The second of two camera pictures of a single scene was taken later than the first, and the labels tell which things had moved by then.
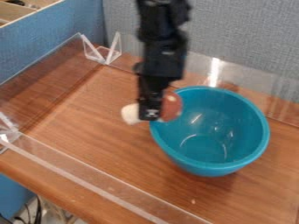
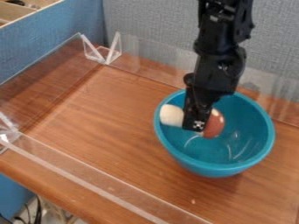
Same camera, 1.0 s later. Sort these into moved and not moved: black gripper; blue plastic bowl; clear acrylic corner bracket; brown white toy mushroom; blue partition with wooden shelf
Moved: black gripper; brown white toy mushroom
Not moved: blue plastic bowl; clear acrylic corner bracket; blue partition with wooden shelf
